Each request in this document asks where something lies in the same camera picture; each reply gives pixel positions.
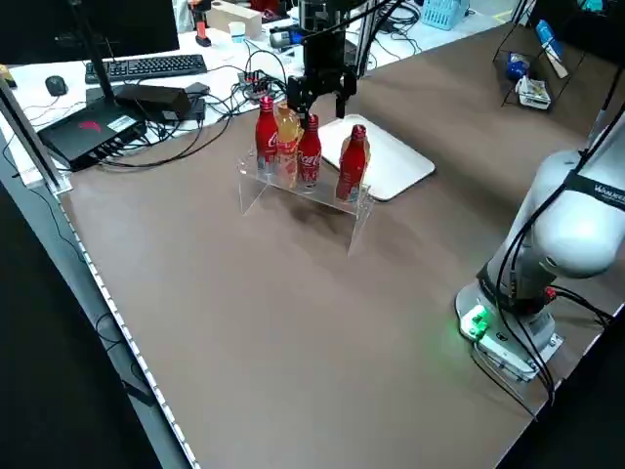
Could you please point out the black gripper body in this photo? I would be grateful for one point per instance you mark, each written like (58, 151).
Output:
(324, 54)

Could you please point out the red cola bottle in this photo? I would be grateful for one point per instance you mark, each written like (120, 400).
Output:
(309, 156)
(267, 137)
(350, 166)

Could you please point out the white rectangular tray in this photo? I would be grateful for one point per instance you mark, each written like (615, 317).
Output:
(390, 156)

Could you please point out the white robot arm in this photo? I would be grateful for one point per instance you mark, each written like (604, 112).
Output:
(561, 220)

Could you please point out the clear acrylic shelf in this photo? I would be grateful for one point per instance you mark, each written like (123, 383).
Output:
(303, 193)

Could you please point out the usb hub with red plugs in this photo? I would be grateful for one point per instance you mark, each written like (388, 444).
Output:
(254, 83)

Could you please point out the white paper cup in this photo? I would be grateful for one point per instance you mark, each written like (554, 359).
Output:
(237, 31)

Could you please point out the cardboard box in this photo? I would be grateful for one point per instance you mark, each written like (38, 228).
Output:
(239, 17)

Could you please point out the light blue plastic basket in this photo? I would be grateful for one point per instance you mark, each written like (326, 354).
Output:
(444, 14)

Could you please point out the red handheld tool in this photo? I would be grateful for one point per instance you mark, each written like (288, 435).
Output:
(200, 24)

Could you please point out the black power brick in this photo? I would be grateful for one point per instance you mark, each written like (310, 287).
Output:
(151, 100)

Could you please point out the black keyboard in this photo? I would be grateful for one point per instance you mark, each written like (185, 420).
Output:
(146, 68)

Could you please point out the blue cookie bag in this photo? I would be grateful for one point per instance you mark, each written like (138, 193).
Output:
(516, 66)

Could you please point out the white snack box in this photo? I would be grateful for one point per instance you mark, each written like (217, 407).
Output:
(534, 93)

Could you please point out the black stand pole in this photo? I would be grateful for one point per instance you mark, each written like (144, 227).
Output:
(97, 63)

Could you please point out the black box with red logo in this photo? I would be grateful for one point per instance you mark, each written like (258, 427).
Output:
(88, 129)

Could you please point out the black monitor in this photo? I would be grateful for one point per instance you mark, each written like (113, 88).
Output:
(73, 24)

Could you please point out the black computer mouse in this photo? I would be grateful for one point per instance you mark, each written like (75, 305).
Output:
(56, 85)

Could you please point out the aluminium camera post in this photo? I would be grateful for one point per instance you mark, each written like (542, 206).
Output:
(366, 34)

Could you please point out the aluminium frame profile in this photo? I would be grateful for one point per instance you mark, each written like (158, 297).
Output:
(29, 137)

